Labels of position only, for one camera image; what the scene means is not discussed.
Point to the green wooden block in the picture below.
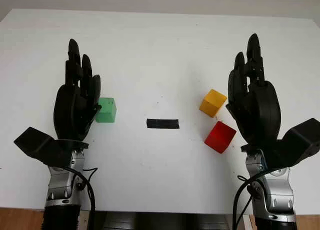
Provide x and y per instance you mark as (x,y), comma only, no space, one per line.
(107,112)

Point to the dark robot torso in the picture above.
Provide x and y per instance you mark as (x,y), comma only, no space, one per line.
(162,222)

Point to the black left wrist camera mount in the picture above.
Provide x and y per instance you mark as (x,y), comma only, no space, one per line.
(35,142)

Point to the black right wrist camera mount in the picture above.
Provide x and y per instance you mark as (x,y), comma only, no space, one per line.
(300,140)

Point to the red wooden block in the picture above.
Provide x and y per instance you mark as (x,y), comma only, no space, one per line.
(220,137)

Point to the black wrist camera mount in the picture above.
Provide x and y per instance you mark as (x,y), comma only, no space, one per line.
(300,140)
(35,142)

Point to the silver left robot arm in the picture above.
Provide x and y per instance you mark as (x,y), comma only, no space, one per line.
(60,190)

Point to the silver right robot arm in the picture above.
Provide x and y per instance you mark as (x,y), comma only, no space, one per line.
(277,190)

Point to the black tape strip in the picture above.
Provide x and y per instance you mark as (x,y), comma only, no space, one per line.
(162,123)

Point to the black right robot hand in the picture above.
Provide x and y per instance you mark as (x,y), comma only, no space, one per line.
(260,110)

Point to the yellow wooden block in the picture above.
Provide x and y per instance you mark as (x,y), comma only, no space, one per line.
(212,103)

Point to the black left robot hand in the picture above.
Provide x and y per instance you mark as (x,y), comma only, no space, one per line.
(70,110)

